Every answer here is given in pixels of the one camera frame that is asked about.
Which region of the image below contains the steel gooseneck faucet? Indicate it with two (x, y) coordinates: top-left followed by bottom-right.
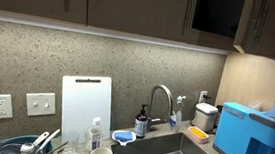
(145, 83), (177, 134)

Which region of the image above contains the dark soap pump bottle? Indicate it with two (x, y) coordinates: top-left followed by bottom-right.
(133, 103), (150, 140)

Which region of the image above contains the blue sponge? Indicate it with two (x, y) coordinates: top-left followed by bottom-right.
(113, 130), (135, 143)

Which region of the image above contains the white plastic cutting board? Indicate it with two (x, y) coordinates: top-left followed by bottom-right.
(55, 72), (115, 148)

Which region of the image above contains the white outlet with plug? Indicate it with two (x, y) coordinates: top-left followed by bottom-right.
(197, 89), (210, 104)

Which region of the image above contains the white sponge holder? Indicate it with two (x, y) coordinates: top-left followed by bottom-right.
(110, 128), (138, 148)

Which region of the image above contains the stainless steel sink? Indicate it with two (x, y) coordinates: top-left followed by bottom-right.
(110, 126), (241, 154)

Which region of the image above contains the clear bottle white cap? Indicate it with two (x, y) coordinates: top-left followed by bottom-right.
(85, 116), (106, 153)

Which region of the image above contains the orange-yellow sponge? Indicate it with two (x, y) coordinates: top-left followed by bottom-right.
(190, 127), (207, 138)

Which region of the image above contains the pink sponge tray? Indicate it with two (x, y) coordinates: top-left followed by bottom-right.
(185, 125), (210, 145)

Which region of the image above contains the clear drinking glass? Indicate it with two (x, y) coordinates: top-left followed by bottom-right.
(60, 130), (80, 154)

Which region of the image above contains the wooden chopstick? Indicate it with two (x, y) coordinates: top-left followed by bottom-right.
(44, 146), (65, 154)
(42, 139), (70, 154)

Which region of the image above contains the blue coffee machine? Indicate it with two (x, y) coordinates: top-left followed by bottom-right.
(211, 100), (275, 154)

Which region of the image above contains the crumpled clear plastic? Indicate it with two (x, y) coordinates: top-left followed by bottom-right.
(248, 100), (264, 113)

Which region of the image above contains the metal ladle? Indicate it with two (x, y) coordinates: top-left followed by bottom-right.
(19, 129), (50, 154)

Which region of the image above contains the white double power outlet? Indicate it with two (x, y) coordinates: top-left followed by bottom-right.
(0, 93), (15, 122)

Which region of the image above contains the blue dish basin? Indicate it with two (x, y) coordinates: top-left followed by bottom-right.
(0, 132), (55, 154)

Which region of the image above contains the wall cabinet carcass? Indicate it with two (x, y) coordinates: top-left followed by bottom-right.
(183, 0), (250, 54)

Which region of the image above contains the white light switch plate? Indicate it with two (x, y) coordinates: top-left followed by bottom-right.
(24, 90), (58, 119)

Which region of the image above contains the white-handled utensil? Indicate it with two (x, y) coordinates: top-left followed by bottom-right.
(34, 126), (62, 154)

